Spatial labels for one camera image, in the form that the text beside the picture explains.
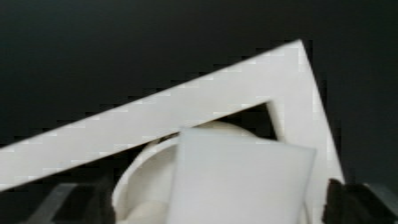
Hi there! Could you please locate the white round stool seat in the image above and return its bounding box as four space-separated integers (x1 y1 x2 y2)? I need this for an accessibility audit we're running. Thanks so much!
111 120 256 224

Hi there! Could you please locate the white U-shaped frame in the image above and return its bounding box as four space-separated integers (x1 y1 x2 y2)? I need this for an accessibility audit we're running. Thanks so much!
0 38 347 201

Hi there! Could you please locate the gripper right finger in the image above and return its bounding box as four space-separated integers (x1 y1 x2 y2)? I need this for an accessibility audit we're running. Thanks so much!
324 179 398 224

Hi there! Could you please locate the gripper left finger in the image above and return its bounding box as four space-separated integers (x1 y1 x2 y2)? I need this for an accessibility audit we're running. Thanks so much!
18 177 116 224

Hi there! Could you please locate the white stool leg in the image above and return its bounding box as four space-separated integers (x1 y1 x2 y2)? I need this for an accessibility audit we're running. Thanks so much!
167 128 317 224

